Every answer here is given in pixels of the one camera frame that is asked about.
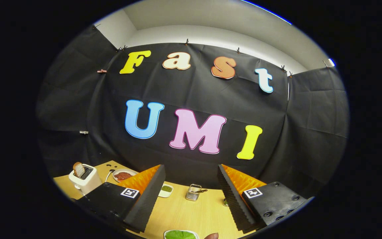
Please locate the green lettuce leaf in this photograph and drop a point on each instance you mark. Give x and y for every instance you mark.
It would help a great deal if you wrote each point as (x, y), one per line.
(181, 235)

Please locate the white toaster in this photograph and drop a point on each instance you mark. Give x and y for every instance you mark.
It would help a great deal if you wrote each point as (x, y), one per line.
(90, 182)

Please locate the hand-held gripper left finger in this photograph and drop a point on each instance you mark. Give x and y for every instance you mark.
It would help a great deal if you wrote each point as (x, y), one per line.
(148, 202)

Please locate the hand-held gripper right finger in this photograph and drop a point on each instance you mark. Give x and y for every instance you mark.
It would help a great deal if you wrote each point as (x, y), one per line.
(234, 202)

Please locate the long ceiling light strip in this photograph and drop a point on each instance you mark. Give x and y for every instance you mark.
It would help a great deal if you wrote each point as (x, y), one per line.
(270, 11)

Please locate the toasted bread slice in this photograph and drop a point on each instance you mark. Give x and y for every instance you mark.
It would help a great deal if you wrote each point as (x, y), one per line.
(78, 169)

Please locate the black backdrop cloth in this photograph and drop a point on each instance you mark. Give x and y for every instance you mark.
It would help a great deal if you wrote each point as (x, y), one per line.
(197, 89)

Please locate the white plate with meat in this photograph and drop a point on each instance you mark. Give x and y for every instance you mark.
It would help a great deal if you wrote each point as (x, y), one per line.
(132, 171)

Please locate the short ceiling light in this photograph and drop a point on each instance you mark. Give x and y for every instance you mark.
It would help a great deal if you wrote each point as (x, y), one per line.
(332, 62)

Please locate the white divided condiment dish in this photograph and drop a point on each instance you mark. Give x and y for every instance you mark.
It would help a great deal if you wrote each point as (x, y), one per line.
(164, 194)

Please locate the red meat slice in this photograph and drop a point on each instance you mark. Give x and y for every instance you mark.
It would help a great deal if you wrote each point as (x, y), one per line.
(123, 176)

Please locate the white plate with lettuce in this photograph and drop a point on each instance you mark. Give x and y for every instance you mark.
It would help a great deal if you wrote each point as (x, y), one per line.
(191, 230)

